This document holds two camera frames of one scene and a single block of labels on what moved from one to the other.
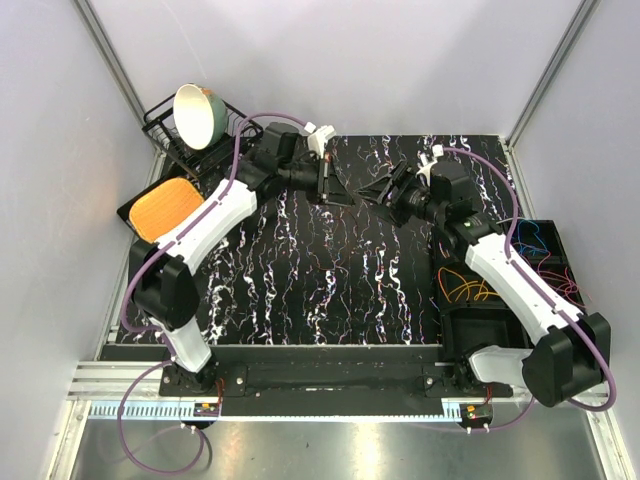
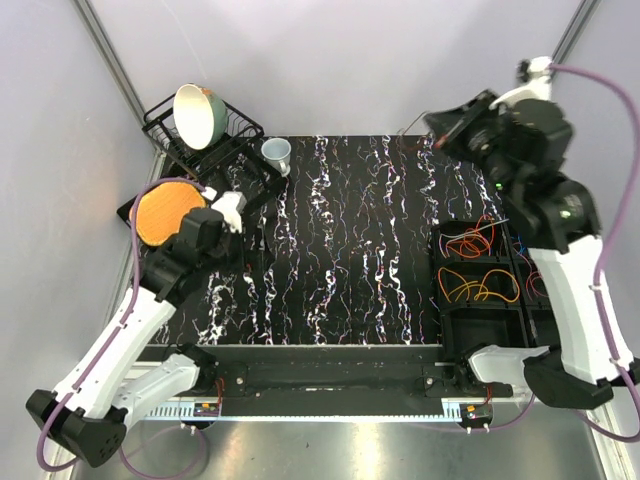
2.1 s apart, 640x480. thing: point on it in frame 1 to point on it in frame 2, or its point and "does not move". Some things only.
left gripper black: x=329 y=188 to x=240 y=240
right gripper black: x=403 y=178 to x=449 y=127
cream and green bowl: x=200 y=116 does not move
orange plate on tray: x=162 y=205 does not move
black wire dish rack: x=214 y=162 does not move
